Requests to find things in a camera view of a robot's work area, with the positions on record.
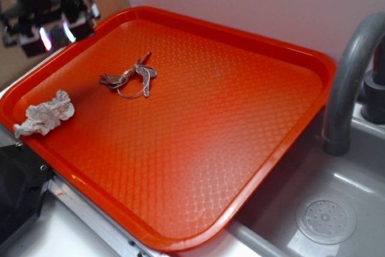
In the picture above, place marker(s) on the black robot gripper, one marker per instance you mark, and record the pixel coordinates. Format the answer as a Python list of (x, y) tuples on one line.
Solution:
[(40, 26)]

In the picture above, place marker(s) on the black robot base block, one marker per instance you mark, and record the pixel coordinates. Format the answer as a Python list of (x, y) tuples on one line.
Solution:
[(24, 181)]

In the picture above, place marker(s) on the crumpled white paper tissue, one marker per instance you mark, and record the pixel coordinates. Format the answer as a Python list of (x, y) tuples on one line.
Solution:
[(44, 117)]

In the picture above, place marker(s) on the silver key bunch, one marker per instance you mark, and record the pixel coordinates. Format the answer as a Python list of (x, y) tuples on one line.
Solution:
[(139, 71)]

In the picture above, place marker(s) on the orange plastic tray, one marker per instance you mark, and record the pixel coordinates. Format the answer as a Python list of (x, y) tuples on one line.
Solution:
[(174, 168)]

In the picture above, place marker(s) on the grey curved faucet spout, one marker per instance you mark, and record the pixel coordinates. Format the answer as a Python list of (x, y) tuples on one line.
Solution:
[(347, 88)]

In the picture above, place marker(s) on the grey plastic sink basin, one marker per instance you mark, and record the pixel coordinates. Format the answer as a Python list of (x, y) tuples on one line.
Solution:
[(267, 222)]

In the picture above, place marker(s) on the round grey sink drain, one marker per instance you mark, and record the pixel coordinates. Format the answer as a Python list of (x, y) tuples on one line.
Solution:
[(325, 221)]

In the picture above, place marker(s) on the silver metal rail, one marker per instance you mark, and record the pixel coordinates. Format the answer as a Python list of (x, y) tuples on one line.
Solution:
[(68, 224)]

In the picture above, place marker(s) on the dark grey faucet handle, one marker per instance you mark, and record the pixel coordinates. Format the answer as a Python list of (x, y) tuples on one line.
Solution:
[(373, 109)]

